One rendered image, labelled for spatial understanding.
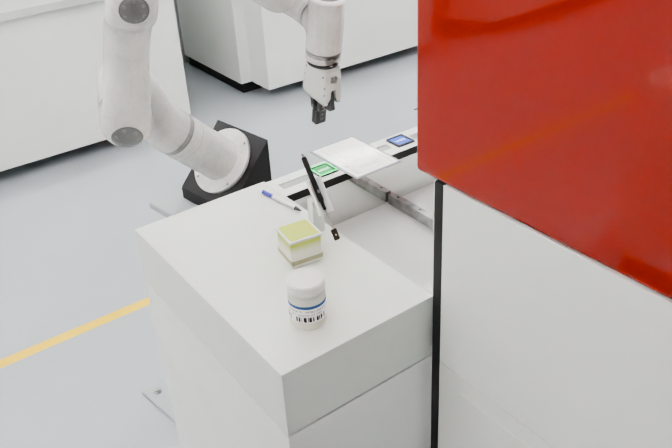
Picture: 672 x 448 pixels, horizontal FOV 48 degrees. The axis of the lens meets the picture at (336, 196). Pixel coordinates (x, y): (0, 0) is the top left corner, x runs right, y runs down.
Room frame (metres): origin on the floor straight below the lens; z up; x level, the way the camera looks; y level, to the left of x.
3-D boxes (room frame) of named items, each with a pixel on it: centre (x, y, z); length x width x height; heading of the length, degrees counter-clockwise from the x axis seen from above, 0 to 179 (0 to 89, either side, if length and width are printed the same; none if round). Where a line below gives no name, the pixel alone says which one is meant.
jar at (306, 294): (1.13, 0.06, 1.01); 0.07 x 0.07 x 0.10
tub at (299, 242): (1.34, 0.08, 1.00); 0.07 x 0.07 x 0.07; 26
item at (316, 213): (1.43, 0.04, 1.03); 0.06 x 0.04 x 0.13; 35
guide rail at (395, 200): (1.60, -0.29, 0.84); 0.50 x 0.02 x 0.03; 35
